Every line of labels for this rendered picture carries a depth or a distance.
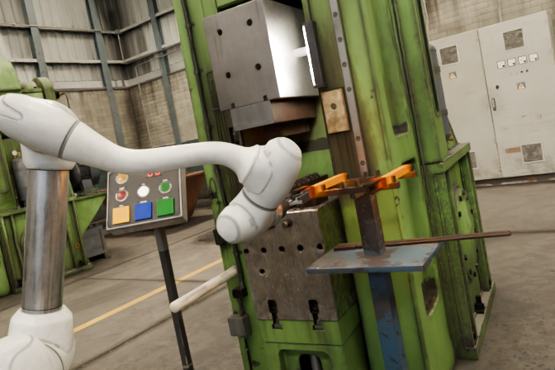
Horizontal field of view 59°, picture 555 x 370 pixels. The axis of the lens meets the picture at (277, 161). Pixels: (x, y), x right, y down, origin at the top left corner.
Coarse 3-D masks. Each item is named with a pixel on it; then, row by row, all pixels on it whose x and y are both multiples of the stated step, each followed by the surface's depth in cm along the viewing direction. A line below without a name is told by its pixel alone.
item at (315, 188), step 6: (342, 174) 181; (324, 180) 173; (330, 180) 171; (336, 180) 175; (342, 180) 180; (306, 186) 156; (312, 186) 157; (318, 186) 162; (330, 186) 170; (294, 192) 151; (312, 192) 157
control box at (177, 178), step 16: (112, 176) 223; (128, 176) 221; (144, 176) 220; (160, 176) 219; (176, 176) 218; (112, 192) 219; (128, 192) 218; (160, 192) 215; (176, 192) 214; (112, 208) 216; (176, 208) 211; (128, 224) 211; (144, 224) 211; (160, 224) 213; (176, 224) 216
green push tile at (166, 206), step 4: (160, 200) 213; (164, 200) 212; (168, 200) 212; (172, 200) 212; (160, 204) 212; (164, 204) 212; (168, 204) 211; (172, 204) 211; (160, 208) 211; (164, 208) 211; (168, 208) 210; (172, 208) 210; (160, 212) 210; (164, 212) 210; (168, 212) 210; (172, 212) 209
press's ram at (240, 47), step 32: (256, 0) 195; (224, 32) 204; (256, 32) 197; (288, 32) 210; (224, 64) 206; (256, 64) 199; (288, 64) 206; (224, 96) 208; (256, 96) 201; (288, 96) 202
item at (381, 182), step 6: (396, 168) 166; (402, 168) 164; (408, 168) 169; (390, 174) 153; (396, 174) 158; (402, 174) 163; (372, 180) 144; (378, 180) 142; (384, 180) 144; (390, 180) 151; (366, 186) 138; (372, 186) 140; (378, 186) 144; (384, 186) 145; (366, 192) 139; (372, 192) 137
